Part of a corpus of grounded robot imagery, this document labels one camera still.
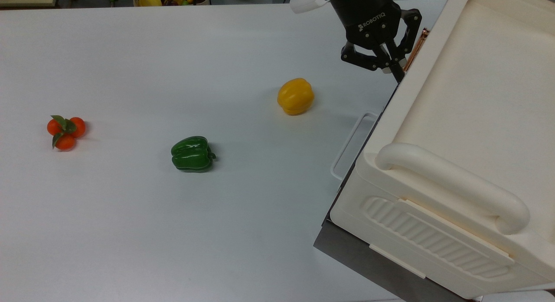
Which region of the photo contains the green bell pepper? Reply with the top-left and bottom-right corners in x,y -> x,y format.
170,136 -> 216,173

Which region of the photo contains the beige door with copper handle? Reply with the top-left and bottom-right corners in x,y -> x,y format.
403,27 -> 431,73

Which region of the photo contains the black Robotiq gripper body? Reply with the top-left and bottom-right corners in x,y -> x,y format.
330,0 -> 402,51

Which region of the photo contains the orange fruit cluster with leaves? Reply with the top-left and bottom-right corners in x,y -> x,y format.
47,115 -> 86,151

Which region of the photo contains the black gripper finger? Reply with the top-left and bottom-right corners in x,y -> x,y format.
341,41 -> 396,74
394,9 -> 422,83

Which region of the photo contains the yellow bell pepper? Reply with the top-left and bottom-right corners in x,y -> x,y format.
277,78 -> 315,116

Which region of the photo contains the cream cabinet carry handle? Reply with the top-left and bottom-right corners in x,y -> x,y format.
375,142 -> 531,236

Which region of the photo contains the cream plastic toy cabinet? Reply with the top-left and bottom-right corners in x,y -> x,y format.
330,0 -> 555,299

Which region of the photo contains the white drawer handle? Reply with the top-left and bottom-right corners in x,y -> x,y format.
330,111 -> 380,182

